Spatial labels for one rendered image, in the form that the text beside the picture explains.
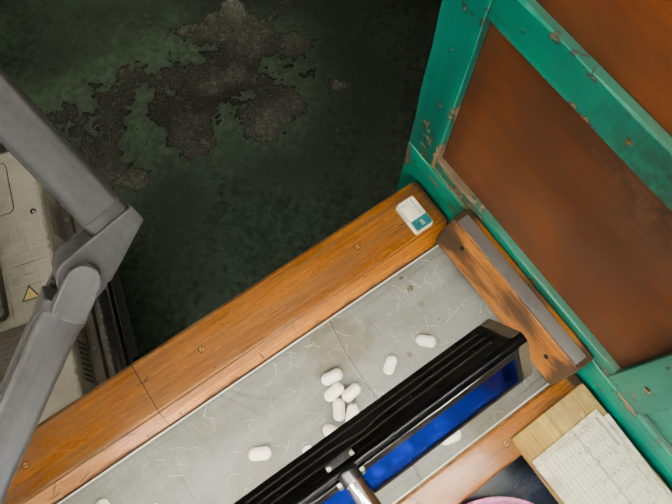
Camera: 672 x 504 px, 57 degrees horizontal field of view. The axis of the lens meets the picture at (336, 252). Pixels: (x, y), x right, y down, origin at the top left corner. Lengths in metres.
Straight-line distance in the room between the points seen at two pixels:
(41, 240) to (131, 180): 0.61
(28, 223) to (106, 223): 0.79
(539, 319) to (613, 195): 0.29
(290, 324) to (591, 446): 0.51
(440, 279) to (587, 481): 0.39
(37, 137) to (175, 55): 1.55
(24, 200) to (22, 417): 0.81
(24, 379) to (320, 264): 0.49
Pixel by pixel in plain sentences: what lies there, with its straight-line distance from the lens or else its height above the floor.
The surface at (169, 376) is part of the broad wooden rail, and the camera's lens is 1.05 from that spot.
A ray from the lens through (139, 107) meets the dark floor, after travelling 2.20.
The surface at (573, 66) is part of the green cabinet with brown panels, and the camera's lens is 0.68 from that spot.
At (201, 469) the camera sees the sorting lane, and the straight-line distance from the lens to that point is 1.05.
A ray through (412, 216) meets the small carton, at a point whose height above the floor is 0.79.
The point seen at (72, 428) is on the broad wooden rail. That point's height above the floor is 0.76.
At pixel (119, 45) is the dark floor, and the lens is 2.36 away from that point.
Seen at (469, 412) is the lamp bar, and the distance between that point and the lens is 0.72.
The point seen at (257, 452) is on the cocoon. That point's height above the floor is 0.76.
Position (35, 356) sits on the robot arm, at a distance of 0.82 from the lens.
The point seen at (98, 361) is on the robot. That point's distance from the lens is 1.52.
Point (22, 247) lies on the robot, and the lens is 1.54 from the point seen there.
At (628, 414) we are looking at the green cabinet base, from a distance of 1.05.
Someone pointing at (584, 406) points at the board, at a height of 0.78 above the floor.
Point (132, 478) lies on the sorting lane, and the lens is 1.08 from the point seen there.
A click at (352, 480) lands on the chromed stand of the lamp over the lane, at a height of 1.12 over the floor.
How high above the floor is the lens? 1.77
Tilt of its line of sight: 71 degrees down
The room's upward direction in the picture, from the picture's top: 1 degrees clockwise
